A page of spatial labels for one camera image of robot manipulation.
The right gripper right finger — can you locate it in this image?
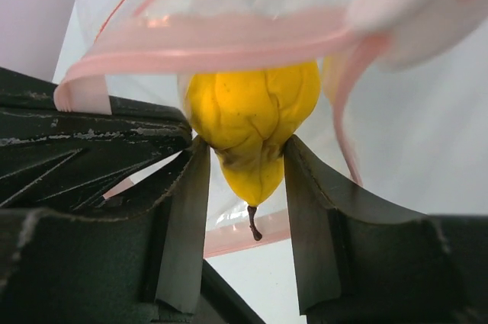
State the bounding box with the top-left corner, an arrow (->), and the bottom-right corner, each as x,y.
284,136 -> 487,323

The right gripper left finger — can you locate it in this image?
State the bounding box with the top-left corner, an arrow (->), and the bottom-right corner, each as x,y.
1,138 -> 210,323

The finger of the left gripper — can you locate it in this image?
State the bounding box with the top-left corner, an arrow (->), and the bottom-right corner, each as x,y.
1,69 -> 191,210

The yellow pear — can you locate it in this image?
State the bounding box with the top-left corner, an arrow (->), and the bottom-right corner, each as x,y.
178,59 -> 321,241

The pink dotted zip bag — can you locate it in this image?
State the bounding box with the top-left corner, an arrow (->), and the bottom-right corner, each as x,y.
54,0 -> 487,257

